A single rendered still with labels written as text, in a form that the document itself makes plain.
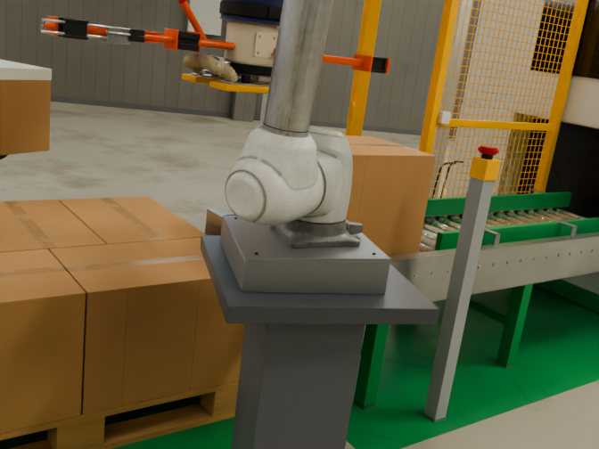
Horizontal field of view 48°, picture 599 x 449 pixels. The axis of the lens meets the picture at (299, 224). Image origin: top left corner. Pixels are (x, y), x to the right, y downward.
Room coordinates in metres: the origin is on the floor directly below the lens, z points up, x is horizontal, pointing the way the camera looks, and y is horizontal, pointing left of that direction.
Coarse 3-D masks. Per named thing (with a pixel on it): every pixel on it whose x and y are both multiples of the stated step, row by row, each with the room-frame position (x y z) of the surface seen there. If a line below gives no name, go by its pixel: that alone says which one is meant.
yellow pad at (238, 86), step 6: (246, 78) 2.12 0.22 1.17; (210, 84) 2.11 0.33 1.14; (216, 84) 2.08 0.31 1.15; (222, 84) 2.05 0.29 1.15; (228, 84) 2.06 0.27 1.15; (234, 84) 2.07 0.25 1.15; (240, 84) 2.08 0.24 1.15; (246, 84) 2.10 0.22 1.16; (252, 84) 2.12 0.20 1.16; (258, 84) 2.15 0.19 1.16; (264, 84) 2.18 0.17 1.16; (228, 90) 2.04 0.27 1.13; (234, 90) 2.06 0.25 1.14; (240, 90) 2.07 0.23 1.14; (246, 90) 2.08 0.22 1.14; (252, 90) 2.10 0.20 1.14; (258, 90) 2.11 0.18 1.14; (264, 90) 2.12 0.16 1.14
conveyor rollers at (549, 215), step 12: (432, 216) 3.23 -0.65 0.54; (444, 216) 3.28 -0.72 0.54; (456, 216) 3.33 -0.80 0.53; (492, 216) 3.39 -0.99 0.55; (504, 216) 3.43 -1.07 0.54; (516, 216) 3.48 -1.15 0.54; (528, 216) 3.52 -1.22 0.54; (540, 216) 3.56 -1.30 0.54; (552, 216) 3.61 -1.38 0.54; (564, 216) 3.65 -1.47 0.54; (576, 216) 3.69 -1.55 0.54; (432, 228) 2.99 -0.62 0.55; (444, 228) 3.04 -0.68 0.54; (456, 228) 3.09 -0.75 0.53; (432, 240) 2.85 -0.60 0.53
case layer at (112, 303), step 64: (0, 256) 1.95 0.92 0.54; (64, 256) 2.02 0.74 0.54; (128, 256) 2.10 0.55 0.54; (192, 256) 2.18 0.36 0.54; (0, 320) 1.62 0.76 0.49; (64, 320) 1.72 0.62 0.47; (128, 320) 1.83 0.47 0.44; (192, 320) 1.96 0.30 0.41; (0, 384) 1.62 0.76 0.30; (64, 384) 1.72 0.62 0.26; (128, 384) 1.84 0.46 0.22; (192, 384) 1.98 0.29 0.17
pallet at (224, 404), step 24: (120, 408) 1.83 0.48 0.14; (192, 408) 2.07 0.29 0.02; (216, 408) 2.03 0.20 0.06; (24, 432) 1.66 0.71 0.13; (48, 432) 1.78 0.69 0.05; (72, 432) 1.74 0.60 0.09; (96, 432) 1.78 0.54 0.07; (120, 432) 1.87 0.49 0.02; (144, 432) 1.89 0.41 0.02; (168, 432) 1.93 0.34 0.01
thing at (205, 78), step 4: (184, 76) 2.25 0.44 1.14; (188, 76) 2.22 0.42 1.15; (192, 76) 2.21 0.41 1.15; (196, 76) 2.22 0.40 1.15; (200, 76) 2.21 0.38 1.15; (204, 76) 2.22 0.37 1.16; (208, 76) 2.23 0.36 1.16; (212, 76) 2.24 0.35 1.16; (216, 76) 2.26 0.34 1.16; (220, 76) 2.29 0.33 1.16; (188, 80) 2.22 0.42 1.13; (192, 80) 2.20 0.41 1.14; (196, 80) 2.19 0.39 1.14; (200, 80) 2.19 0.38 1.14; (204, 80) 2.20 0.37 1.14; (208, 80) 2.21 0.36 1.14; (212, 80) 2.22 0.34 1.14; (216, 80) 2.23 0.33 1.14; (252, 80) 2.34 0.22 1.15; (256, 80) 2.35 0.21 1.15
